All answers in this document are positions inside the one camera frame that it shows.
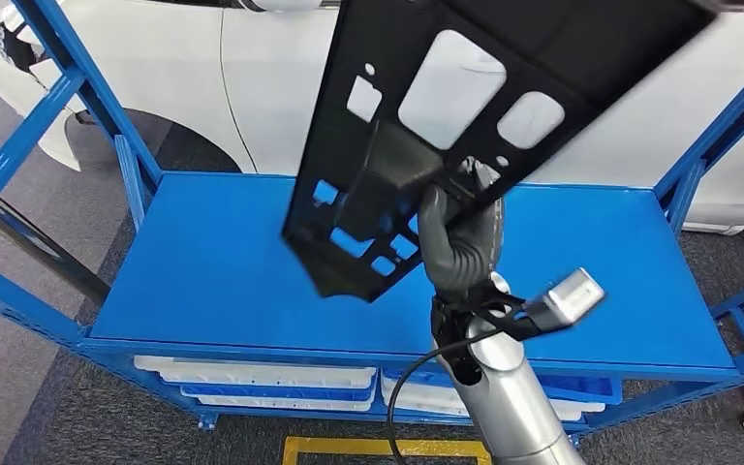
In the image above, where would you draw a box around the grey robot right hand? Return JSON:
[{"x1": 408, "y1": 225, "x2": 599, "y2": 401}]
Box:
[{"x1": 418, "y1": 157, "x2": 507, "y2": 303}]

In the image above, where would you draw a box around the black plastic car part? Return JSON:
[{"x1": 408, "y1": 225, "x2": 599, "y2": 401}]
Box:
[{"x1": 280, "y1": 0, "x2": 720, "y2": 304}]

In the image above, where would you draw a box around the white car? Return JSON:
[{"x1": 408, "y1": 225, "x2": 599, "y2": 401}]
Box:
[{"x1": 0, "y1": 0, "x2": 744, "y2": 235}]

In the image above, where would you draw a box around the chrome stanchion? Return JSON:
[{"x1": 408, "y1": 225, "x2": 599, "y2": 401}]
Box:
[{"x1": 0, "y1": 165, "x2": 111, "y2": 306}]

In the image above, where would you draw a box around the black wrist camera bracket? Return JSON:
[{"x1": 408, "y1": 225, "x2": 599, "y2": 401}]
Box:
[{"x1": 432, "y1": 289, "x2": 573, "y2": 343}]

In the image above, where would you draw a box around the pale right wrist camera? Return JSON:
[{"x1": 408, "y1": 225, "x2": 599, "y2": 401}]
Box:
[{"x1": 542, "y1": 267, "x2": 606, "y2": 326}]

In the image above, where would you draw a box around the black camera cable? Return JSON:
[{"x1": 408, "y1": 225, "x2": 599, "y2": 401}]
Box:
[{"x1": 387, "y1": 330, "x2": 502, "y2": 465}]

